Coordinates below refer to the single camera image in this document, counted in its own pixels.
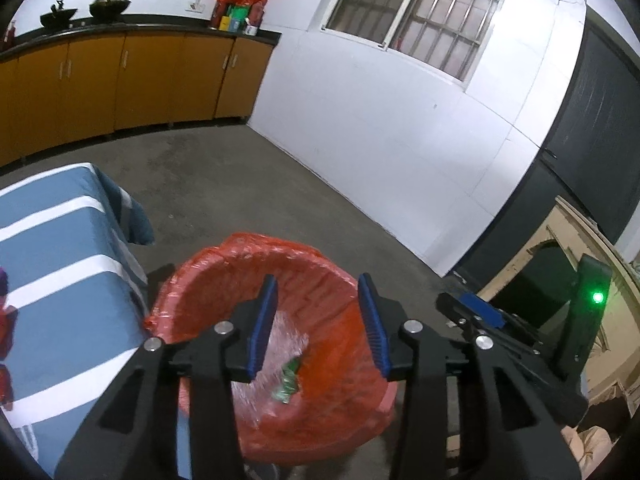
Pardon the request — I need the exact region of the barred window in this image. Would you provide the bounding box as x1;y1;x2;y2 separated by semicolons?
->
320;0;516;92

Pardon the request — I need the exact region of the green printed wrapper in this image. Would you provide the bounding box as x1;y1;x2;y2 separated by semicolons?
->
272;357;304;404

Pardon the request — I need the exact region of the clear plastic wrap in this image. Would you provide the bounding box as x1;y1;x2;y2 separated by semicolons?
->
235;310;313;421

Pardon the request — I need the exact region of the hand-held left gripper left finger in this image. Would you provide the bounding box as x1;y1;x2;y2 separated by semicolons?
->
54;274;279;480

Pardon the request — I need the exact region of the yellow wooden base cabinet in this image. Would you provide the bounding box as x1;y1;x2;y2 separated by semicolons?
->
0;30;281;168

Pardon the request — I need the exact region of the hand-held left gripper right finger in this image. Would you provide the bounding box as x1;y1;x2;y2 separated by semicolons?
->
357;273;583;480

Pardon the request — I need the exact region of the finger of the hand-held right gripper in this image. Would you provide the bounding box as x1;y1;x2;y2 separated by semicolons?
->
459;294;547;350
436;292;483;341

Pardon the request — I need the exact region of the blue striped tablecloth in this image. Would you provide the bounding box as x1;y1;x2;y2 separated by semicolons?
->
0;162;156;480

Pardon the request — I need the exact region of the trash bin with red liner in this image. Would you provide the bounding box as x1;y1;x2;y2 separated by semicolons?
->
144;232;401;467

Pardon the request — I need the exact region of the black countertop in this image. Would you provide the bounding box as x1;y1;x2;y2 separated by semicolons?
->
0;14;282;63

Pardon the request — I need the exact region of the dark double door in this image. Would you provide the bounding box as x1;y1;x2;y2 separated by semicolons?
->
440;2;640;281

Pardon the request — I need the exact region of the person's right hand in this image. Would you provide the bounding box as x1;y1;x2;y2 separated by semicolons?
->
561;424;615;477

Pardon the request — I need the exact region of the cream carved wooden frame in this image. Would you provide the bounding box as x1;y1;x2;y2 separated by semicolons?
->
475;195;640;461

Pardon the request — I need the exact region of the dark lidded pot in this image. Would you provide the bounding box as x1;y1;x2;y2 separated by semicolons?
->
89;0;132;22

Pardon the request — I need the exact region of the dark bowl with figurine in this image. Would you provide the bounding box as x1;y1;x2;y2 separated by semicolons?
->
40;2;79;29

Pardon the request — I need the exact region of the green box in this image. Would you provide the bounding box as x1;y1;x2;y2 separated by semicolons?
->
227;5;251;31

